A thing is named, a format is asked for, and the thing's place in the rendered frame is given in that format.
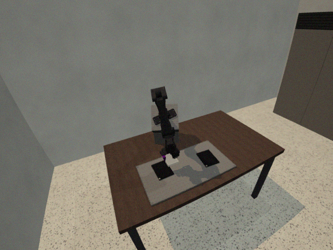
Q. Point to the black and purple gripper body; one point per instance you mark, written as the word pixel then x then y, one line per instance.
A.
pixel 163 152

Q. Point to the white well plate lid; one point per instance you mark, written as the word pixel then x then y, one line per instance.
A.
pixel 169 160

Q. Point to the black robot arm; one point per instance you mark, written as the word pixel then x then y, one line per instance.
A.
pixel 158 96

